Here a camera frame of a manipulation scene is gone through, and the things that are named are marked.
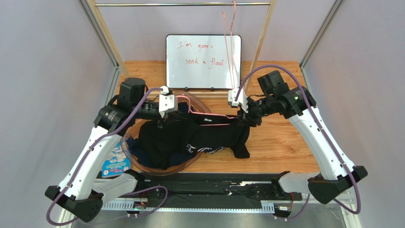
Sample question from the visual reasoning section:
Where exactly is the black floral t-shirt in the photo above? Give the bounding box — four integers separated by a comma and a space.
134, 112, 251, 171

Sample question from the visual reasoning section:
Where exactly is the pink wire hanger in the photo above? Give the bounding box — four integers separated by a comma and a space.
176, 95, 239, 126
222, 0, 237, 89

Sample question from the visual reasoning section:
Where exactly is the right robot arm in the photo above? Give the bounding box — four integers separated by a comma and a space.
228, 71, 368, 204

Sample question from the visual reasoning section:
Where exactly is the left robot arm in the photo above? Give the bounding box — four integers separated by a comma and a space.
45, 77, 178, 226

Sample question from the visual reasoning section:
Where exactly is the transparent brown plastic basin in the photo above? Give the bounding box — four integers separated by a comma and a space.
120, 92, 211, 176

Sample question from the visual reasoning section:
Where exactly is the navy blue garment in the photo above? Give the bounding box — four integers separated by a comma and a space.
126, 119, 195, 170

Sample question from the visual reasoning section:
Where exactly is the whiteboard with red writing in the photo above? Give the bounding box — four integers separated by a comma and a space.
166, 35, 242, 89

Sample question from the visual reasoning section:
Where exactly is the blue illustrated booklet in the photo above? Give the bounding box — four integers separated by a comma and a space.
101, 142, 131, 178

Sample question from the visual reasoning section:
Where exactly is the metal hanging rod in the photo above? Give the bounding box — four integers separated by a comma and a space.
95, 2, 271, 7

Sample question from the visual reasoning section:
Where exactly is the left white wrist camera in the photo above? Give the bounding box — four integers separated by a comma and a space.
159, 86, 178, 118

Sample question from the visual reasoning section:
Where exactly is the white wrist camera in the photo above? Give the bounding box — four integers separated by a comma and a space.
159, 86, 178, 118
227, 88, 248, 113

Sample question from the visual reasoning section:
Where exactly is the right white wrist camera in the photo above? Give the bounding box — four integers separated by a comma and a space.
227, 88, 248, 113

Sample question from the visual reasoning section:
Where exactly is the wooden clothes rack frame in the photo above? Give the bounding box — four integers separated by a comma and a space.
86, 0, 278, 99

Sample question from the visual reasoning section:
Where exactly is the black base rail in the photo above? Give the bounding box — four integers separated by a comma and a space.
125, 172, 303, 209

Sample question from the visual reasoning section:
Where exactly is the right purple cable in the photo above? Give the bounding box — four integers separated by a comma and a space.
234, 64, 362, 221

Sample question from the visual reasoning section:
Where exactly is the left aluminium frame post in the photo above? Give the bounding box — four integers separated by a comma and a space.
77, 0, 121, 71

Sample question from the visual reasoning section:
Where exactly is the aluminium frame post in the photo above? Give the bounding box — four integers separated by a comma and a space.
77, 0, 121, 71
299, 0, 345, 70

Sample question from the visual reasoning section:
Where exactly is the right aluminium frame post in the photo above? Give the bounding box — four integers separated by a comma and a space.
299, 0, 345, 70

